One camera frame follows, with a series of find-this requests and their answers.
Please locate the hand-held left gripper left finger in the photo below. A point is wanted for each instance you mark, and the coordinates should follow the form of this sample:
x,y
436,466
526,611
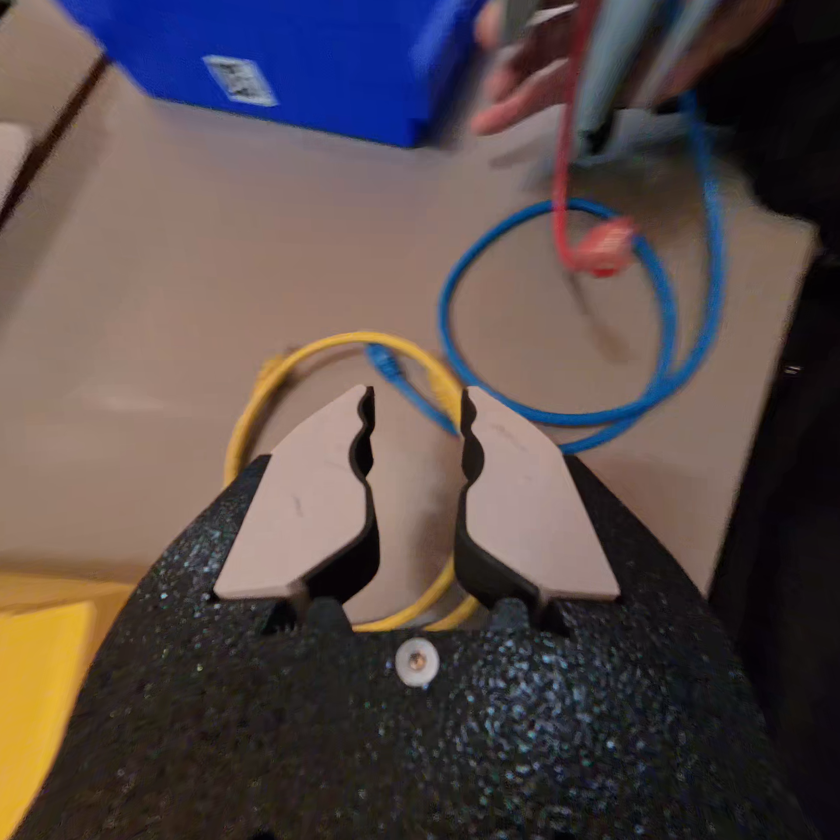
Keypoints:
x,y
308,512

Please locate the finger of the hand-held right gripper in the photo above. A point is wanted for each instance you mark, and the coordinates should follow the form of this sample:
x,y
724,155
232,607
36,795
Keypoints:
x,y
679,39
607,65

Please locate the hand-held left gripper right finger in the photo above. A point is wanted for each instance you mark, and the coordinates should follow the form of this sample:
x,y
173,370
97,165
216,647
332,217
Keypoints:
x,y
531,518

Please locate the beige desk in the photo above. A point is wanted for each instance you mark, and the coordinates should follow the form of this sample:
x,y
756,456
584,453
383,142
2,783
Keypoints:
x,y
197,295

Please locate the person's right hand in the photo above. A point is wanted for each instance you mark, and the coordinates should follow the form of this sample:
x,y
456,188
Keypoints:
x,y
525,85

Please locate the blue plastic box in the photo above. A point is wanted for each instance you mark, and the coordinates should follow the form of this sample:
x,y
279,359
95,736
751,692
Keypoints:
x,y
315,52

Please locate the yellow box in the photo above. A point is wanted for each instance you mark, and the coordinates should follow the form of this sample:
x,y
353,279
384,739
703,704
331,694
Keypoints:
x,y
39,669

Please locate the beige neighbouring table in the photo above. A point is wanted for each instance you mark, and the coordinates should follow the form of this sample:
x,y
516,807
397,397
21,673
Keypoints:
x,y
33,59

